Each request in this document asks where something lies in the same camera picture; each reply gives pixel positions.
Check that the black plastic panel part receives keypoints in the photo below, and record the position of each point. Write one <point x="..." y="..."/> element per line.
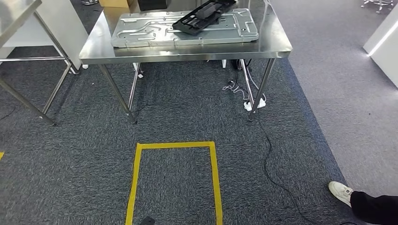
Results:
<point x="189" y="26"/>

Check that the grey workbench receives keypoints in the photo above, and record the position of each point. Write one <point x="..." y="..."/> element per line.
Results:
<point x="273" y="37"/>

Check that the white power strip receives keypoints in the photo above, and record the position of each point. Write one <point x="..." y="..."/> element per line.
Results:
<point x="247" y="106"/>

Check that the yellow floor tape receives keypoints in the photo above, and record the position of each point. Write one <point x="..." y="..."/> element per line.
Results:
<point x="214" y="174"/>
<point x="1" y="155"/>

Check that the embossed sheet metal panel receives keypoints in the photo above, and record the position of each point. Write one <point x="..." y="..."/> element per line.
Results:
<point x="140" y="34"/>

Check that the black box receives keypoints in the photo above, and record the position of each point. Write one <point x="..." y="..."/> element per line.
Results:
<point x="152" y="4"/>

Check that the cardboard box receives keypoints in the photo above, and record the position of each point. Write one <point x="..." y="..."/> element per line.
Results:
<point x="115" y="3"/>

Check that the white cabinet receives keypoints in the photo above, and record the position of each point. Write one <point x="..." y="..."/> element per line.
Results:
<point x="62" y="28"/>

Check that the person's foot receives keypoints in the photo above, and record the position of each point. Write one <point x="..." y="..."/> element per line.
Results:
<point x="340" y="192"/>

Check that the white counter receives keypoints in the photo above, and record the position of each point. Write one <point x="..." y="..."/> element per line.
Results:
<point x="385" y="46"/>

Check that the person's leg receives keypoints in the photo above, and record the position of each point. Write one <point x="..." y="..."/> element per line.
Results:
<point x="373" y="208"/>

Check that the chrome chair base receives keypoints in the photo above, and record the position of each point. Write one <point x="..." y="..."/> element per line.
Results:
<point x="377" y="3"/>

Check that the stainless steel table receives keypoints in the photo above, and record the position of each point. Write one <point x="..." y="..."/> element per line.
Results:
<point x="12" y="15"/>

